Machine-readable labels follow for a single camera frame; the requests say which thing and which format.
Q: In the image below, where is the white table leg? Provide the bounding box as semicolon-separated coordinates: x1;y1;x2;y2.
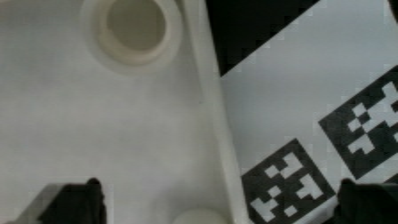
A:
173;209;228;224

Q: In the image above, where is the white marker sheet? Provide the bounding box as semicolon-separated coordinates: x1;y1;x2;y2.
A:
223;0;398;224

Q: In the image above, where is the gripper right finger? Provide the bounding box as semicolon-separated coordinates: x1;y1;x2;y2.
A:
322;179;398;224

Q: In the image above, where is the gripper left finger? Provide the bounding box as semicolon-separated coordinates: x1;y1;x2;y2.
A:
11;178;107;224

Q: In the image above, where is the white square tabletop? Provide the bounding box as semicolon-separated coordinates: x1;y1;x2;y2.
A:
0;0;249;224

